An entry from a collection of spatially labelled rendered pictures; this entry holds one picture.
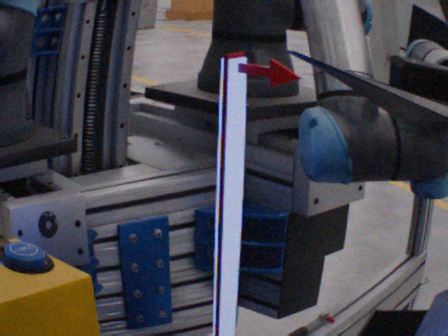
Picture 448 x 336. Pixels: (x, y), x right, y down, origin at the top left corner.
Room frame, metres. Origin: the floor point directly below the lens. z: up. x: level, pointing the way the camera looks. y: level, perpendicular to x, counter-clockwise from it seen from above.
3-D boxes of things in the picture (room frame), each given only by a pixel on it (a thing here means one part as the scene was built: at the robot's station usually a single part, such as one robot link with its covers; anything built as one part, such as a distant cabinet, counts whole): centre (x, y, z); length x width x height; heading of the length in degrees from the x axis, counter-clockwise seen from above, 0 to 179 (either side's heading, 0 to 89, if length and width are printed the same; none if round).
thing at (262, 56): (1.48, -0.03, 1.09); 0.15 x 0.15 x 0.10
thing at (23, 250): (0.58, 0.15, 1.08); 0.04 x 0.04 x 0.02
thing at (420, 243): (1.23, -0.30, 0.96); 0.03 x 0.03 x 0.20; 55
